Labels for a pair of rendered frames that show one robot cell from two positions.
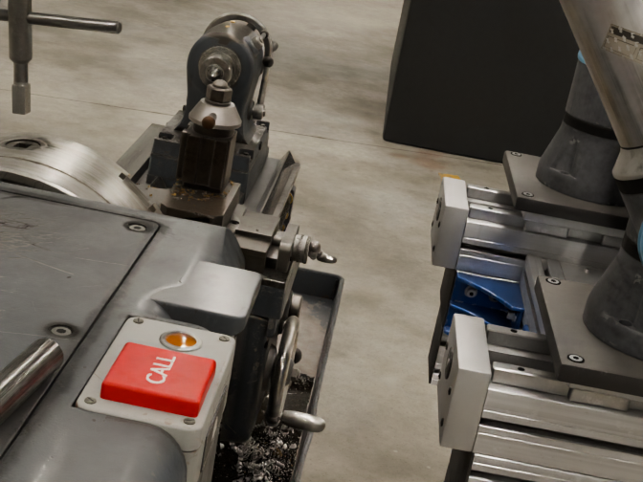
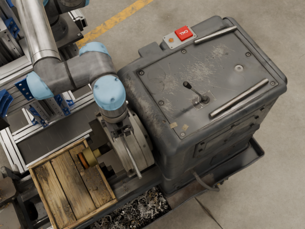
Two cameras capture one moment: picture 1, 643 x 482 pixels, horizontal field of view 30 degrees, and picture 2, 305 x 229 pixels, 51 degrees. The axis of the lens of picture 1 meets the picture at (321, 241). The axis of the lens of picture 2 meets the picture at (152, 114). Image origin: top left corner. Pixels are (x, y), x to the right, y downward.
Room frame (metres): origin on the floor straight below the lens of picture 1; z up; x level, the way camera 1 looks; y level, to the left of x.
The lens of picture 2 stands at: (1.22, 0.80, 2.37)
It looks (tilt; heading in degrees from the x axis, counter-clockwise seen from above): 65 degrees down; 242
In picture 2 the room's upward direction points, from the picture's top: 5 degrees counter-clockwise
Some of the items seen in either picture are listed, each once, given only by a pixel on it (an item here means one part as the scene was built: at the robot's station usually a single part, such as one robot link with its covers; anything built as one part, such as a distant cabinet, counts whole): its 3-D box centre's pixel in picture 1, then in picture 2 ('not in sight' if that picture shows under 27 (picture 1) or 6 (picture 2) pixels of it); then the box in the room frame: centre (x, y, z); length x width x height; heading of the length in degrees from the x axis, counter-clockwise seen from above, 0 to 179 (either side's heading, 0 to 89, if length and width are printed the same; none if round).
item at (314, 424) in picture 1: (299, 421); (16, 170); (1.65, -0.02, 0.69); 0.08 x 0.03 x 0.03; 88
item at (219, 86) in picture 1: (219, 91); not in sight; (1.73, 0.19, 1.17); 0.04 x 0.04 x 0.03
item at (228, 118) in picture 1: (216, 112); not in sight; (1.73, 0.19, 1.13); 0.08 x 0.08 x 0.03
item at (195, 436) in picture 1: (157, 403); (179, 40); (0.68, 0.08, 1.23); 0.13 x 0.08 x 0.05; 178
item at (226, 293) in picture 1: (201, 301); (150, 53); (0.82, 0.08, 1.24); 0.09 x 0.08 x 0.03; 178
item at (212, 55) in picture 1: (219, 95); not in sight; (2.31, 0.25, 1.01); 0.30 x 0.20 x 0.29; 178
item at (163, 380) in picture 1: (159, 383); (183, 33); (0.66, 0.08, 1.26); 0.06 x 0.06 x 0.02; 88
